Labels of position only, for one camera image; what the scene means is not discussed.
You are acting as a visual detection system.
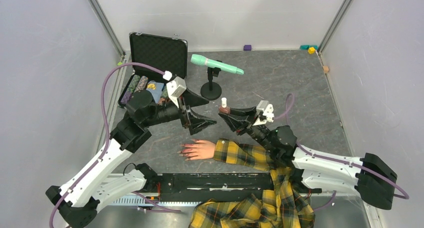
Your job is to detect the mint green microphone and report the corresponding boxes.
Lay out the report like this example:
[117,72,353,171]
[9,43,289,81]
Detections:
[190,54,244,75]

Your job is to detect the black microphone stand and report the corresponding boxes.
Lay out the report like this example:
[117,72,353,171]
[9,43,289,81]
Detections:
[200,64,222,101]

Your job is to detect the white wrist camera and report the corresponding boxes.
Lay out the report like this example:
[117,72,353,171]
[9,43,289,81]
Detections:
[162,70,187,108]
[253,100,275,126]

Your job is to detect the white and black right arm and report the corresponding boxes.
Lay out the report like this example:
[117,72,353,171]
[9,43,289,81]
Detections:
[218,107,398,210]

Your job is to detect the white nail polish cap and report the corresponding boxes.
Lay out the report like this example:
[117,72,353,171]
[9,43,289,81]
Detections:
[221,97,228,108]

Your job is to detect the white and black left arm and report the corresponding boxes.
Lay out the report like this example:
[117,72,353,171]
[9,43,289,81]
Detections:
[45,89,216,228]

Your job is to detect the yellow cube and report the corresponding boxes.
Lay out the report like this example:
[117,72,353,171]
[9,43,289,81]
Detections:
[307,46,316,54]

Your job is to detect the teal block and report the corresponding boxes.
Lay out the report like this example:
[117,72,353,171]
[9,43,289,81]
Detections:
[299,45,319,50]

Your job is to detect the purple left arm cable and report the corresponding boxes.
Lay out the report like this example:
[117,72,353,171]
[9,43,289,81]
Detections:
[48,62,167,228]

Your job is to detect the mannequin hand with stained nails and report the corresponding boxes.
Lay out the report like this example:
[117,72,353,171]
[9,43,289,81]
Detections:
[177,139,216,161]

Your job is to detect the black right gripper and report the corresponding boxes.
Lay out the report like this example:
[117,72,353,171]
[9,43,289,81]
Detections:
[218,106,275,153]

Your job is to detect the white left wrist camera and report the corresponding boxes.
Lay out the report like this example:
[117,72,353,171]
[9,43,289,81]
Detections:
[162,70,187,108]

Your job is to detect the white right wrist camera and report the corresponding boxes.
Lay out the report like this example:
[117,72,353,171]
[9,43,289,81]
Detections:
[253,100,275,126]

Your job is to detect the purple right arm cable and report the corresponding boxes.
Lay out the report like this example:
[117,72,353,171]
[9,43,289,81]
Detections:
[273,93,410,200]

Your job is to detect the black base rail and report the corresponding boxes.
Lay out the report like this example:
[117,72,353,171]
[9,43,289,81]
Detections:
[139,172,274,202]

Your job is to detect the black poker chip case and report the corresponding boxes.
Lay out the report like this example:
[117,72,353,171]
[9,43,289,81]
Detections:
[117,31,189,110]

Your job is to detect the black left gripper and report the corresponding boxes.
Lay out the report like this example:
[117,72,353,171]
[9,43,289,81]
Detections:
[143,87,217,134]

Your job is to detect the pink nail polish bottle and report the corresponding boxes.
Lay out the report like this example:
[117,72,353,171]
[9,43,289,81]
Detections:
[218,106,231,114]

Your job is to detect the purple cube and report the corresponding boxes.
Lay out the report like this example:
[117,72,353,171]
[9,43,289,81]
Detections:
[243,44,252,51]

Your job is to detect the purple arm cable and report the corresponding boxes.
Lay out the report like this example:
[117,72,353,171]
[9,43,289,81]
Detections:
[48,62,167,228]
[273,93,410,200]

